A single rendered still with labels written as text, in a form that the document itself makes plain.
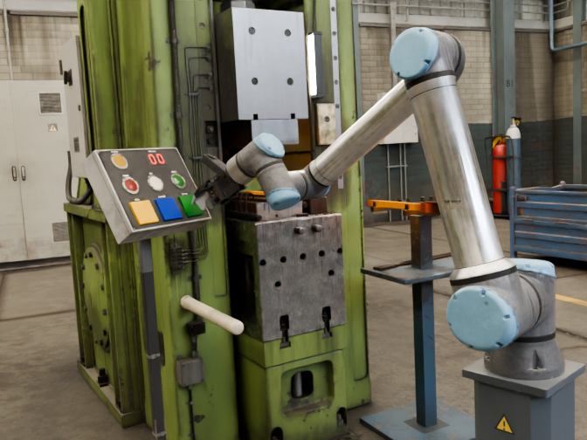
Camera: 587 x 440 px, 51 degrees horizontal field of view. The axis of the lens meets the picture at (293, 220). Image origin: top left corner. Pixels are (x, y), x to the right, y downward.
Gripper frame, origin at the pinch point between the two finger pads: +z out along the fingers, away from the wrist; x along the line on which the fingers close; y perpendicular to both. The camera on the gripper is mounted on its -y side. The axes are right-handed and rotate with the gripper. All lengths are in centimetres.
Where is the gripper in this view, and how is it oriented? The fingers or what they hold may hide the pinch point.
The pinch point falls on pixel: (194, 200)
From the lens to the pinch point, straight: 202.2
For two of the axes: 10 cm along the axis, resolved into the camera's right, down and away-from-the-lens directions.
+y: 4.6, 8.7, -1.9
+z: -6.9, 4.8, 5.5
